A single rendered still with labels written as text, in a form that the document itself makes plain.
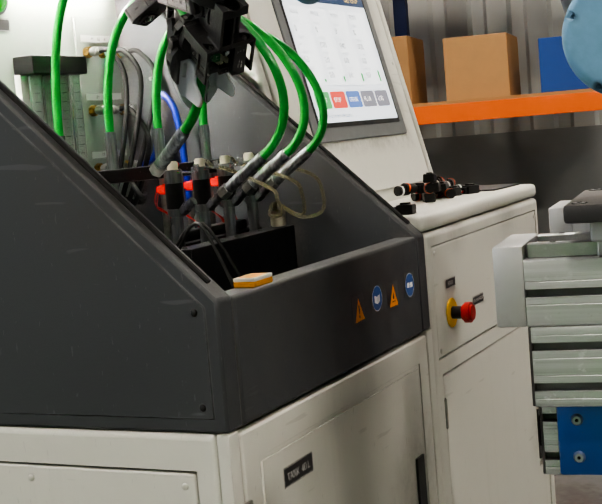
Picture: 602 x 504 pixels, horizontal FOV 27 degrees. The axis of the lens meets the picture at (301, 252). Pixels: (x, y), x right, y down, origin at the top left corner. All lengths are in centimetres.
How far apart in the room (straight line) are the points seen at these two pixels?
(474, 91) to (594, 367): 571
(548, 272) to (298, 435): 45
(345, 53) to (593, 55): 136
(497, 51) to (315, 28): 462
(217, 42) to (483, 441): 109
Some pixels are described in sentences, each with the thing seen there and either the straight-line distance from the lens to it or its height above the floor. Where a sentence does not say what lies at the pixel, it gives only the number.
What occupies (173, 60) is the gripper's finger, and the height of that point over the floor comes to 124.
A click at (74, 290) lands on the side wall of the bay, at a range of 157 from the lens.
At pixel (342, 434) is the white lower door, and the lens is 178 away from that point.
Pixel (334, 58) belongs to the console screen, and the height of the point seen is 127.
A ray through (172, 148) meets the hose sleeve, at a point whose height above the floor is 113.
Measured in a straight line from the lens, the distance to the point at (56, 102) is 199.
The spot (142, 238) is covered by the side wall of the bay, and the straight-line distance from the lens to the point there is 151.
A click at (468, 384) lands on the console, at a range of 229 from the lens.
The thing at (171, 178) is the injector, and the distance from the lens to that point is 187.
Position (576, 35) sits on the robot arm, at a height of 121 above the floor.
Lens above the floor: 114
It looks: 6 degrees down
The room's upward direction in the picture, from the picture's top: 5 degrees counter-clockwise
